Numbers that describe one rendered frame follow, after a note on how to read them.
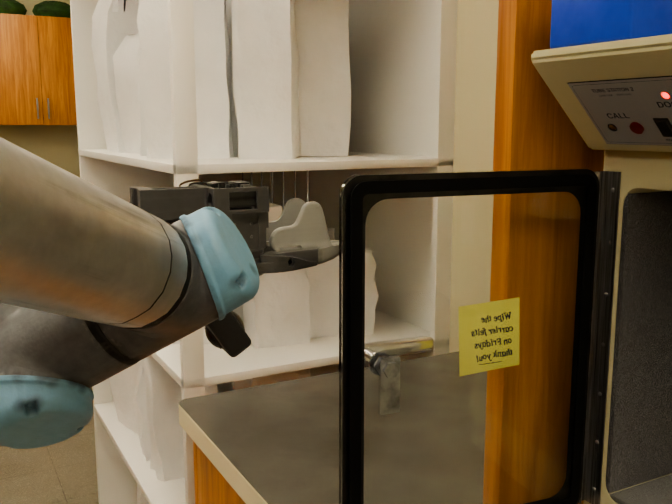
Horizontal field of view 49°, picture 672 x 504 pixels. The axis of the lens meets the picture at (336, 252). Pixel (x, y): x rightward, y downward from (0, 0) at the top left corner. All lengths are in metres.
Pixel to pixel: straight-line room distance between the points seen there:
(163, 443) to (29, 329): 1.53
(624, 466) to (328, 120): 1.18
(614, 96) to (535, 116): 0.13
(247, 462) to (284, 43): 0.92
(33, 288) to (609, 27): 0.55
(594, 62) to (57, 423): 0.55
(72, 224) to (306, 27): 1.51
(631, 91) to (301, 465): 0.70
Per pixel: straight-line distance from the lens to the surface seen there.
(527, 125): 0.87
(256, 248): 0.68
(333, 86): 1.87
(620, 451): 0.95
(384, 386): 0.74
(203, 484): 1.44
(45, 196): 0.37
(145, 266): 0.44
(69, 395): 0.55
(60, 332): 0.54
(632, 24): 0.73
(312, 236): 0.71
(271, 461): 1.16
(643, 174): 0.85
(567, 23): 0.78
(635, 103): 0.76
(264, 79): 1.69
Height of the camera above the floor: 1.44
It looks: 10 degrees down
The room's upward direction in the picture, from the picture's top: straight up
